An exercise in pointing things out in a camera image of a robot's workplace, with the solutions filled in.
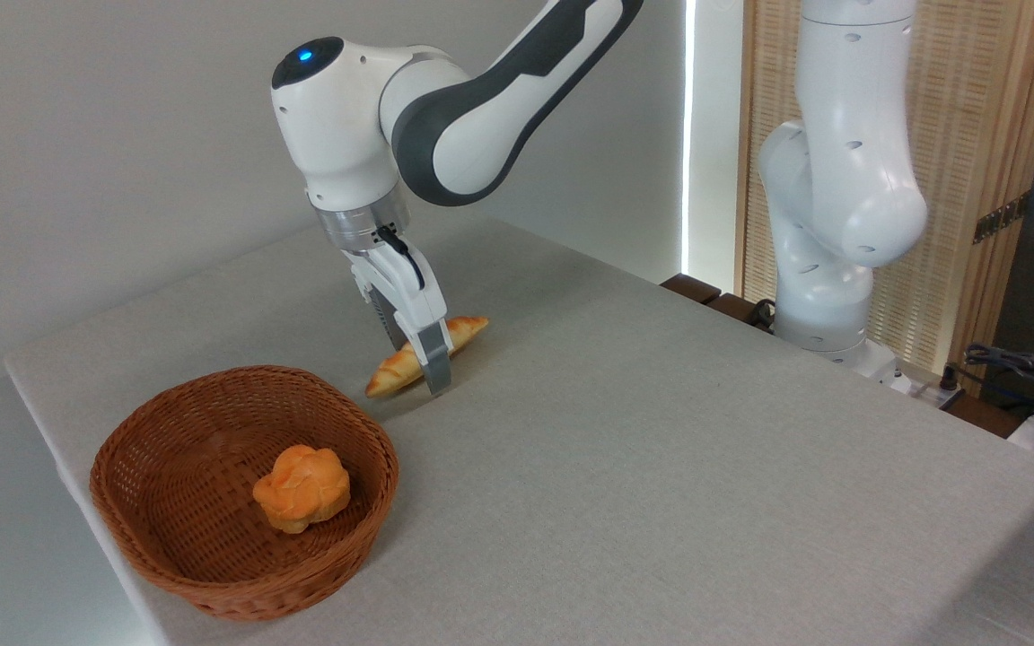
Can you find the long braided bread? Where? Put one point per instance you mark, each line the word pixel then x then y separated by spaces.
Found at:
pixel 468 328

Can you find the round orange bread roll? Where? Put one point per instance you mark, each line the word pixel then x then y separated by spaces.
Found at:
pixel 302 489

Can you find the grey tablecloth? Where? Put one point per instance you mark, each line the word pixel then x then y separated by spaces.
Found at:
pixel 661 493

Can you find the brown wicker basket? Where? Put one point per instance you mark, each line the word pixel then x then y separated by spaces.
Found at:
pixel 176 538

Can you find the wooden bamboo folding screen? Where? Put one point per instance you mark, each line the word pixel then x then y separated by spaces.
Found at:
pixel 975 135

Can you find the dark brown wooden bench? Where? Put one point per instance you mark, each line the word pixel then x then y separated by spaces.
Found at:
pixel 705 294

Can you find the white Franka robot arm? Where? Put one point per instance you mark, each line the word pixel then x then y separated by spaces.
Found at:
pixel 840 179

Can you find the metal screen hinge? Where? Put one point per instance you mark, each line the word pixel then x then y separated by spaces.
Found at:
pixel 1002 218

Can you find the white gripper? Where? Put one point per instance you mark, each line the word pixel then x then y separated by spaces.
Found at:
pixel 409 292

